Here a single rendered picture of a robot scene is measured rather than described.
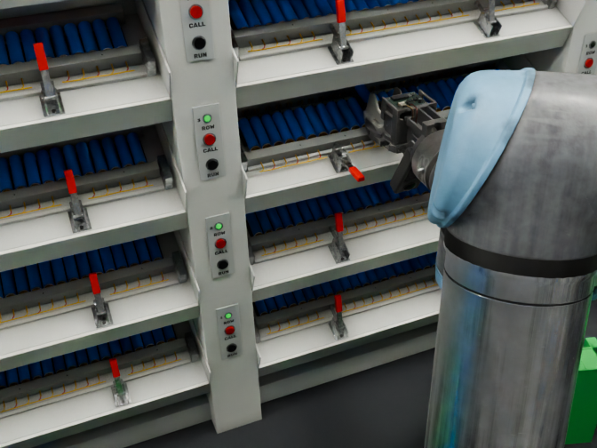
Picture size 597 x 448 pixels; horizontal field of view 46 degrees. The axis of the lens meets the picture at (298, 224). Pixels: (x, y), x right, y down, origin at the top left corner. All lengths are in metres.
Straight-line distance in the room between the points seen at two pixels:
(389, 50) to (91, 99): 0.46
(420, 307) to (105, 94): 0.79
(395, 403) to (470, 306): 1.00
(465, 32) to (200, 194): 0.51
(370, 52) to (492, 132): 0.68
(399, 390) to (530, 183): 1.09
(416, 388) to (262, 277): 0.46
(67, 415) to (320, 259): 0.53
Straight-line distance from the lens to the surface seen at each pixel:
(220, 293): 1.24
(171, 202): 1.14
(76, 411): 1.37
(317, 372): 1.52
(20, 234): 1.13
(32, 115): 1.03
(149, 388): 1.37
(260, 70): 1.09
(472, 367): 0.55
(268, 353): 1.40
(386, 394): 1.53
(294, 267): 1.29
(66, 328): 1.24
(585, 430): 1.50
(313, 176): 1.19
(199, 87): 1.04
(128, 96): 1.04
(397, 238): 1.36
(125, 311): 1.24
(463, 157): 0.48
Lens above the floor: 1.13
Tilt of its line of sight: 34 degrees down
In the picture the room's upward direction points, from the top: 2 degrees counter-clockwise
